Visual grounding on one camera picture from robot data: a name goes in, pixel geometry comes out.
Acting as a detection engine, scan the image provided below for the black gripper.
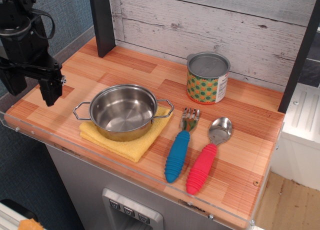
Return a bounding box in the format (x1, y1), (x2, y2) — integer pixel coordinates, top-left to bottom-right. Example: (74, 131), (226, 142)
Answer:
(0, 13), (66, 107)

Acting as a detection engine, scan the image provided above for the red handled spoon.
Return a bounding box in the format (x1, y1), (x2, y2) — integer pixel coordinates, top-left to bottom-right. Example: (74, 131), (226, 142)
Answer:
(186, 117), (233, 195)

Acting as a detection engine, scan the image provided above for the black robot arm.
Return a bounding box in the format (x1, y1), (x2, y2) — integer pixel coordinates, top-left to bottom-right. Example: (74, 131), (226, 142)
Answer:
(0, 0), (66, 107)

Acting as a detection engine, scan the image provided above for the stainless steel pot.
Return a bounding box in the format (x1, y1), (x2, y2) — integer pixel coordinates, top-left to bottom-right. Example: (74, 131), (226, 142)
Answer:
(73, 84), (174, 142)

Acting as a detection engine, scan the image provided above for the grey toy kitchen cabinet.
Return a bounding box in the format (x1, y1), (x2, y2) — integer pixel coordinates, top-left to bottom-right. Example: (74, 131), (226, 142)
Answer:
(47, 145), (227, 230)

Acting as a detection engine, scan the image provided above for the clear acrylic edge guard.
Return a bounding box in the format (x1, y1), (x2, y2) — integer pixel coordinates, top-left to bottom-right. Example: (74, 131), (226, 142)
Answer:
(3, 107), (284, 230)

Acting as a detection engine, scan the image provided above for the yellow folded cloth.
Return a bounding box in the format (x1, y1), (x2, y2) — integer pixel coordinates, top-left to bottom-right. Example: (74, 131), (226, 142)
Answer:
(79, 116), (171, 163)

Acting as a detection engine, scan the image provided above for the orange object bottom left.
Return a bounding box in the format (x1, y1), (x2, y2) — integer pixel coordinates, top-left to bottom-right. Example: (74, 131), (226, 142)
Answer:
(18, 218), (44, 230)

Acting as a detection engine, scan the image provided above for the grey dispenser button panel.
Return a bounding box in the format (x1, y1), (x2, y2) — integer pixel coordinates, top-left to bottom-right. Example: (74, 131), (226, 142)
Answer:
(102, 188), (164, 230)

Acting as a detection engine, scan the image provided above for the green orange patterned tin can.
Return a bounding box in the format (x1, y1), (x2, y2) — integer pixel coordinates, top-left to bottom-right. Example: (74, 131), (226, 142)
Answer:
(186, 52), (231, 105)

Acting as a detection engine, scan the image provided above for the white cabinet right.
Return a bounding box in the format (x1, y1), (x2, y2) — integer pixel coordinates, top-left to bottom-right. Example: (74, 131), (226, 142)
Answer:
(270, 83), (320, 190)

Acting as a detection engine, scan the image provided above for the dark vertical post left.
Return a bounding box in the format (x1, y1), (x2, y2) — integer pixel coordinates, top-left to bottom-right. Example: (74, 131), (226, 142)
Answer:
(90, 0), (116, 58)

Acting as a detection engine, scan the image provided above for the dark vertical post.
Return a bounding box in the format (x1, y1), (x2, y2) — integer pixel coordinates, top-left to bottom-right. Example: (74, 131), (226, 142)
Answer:
(278, 0), (320, 114)
(90, 0), (116, 58)

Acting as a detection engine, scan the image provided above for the blue handled fork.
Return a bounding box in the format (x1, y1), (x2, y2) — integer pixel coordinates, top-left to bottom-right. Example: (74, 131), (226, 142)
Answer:
(164, 107), (201, 183)

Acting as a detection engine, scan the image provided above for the dark vertical post right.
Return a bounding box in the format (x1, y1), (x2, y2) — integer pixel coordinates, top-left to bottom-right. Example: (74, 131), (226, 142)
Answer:
(278, 0), (320, 114)

